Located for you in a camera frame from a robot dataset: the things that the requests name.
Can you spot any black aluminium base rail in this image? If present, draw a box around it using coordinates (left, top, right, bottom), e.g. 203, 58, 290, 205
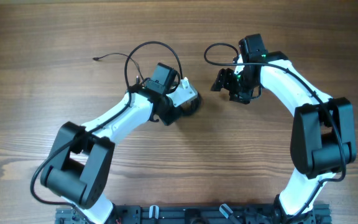
55, 204, 332, 224

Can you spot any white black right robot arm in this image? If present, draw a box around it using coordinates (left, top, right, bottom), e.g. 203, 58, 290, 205
211, 34, 357, 223

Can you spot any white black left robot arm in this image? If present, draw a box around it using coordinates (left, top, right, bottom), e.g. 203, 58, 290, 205
40, 63, 200, 223

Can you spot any black thin cable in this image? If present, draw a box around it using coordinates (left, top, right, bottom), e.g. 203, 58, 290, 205
92, 52, 145, 85

